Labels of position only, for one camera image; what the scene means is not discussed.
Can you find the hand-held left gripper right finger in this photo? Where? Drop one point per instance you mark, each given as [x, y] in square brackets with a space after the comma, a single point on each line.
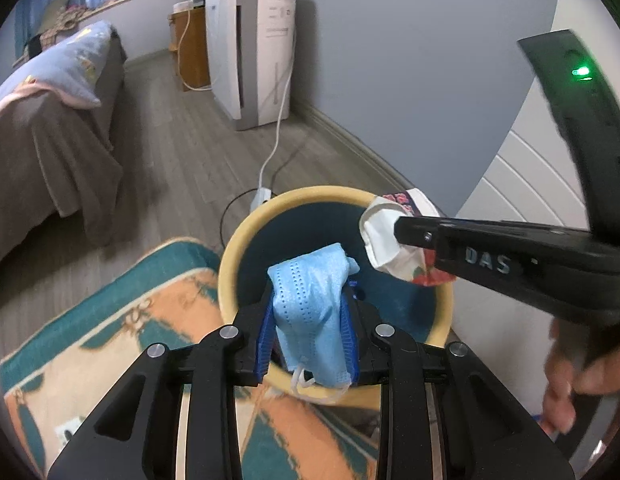
[349, 340]

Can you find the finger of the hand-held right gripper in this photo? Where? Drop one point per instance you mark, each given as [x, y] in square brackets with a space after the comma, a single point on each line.
[470, 250]

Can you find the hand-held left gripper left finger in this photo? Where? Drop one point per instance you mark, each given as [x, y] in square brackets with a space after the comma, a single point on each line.
[265, 340]

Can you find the blue face mask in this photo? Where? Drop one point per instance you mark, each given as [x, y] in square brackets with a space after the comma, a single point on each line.
[310, 305]

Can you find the white red printed wrapper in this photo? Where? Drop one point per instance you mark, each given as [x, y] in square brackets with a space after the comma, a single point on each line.
[385, 240]

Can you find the yellow rimmed trash bin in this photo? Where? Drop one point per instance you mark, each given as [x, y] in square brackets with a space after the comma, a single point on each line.
[239, 255]

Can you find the person's right hand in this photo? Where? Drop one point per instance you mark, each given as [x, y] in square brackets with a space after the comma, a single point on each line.
[590, 380]

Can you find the white panelled door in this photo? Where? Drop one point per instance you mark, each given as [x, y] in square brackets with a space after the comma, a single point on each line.
[520, 180]

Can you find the white power strip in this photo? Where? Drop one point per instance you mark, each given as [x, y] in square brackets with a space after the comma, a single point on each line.
[260, 199]

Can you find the patterned teal orange rug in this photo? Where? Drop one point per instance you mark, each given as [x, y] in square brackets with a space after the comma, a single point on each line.
[114, 320]

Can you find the bed with brown cover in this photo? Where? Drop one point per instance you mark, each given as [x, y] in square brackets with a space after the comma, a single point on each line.
[39, 160]

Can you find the white air purifier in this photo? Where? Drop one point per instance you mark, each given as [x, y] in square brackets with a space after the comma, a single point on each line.
[260, 50]

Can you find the wooden cabinet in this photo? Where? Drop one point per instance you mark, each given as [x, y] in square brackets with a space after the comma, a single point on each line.
[192, 45]

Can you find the blue pillow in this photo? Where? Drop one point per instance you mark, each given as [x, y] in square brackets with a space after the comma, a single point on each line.
[49, 70]

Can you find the checked clothes pile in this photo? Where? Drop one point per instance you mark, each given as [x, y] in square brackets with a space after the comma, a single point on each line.
[59, 22]

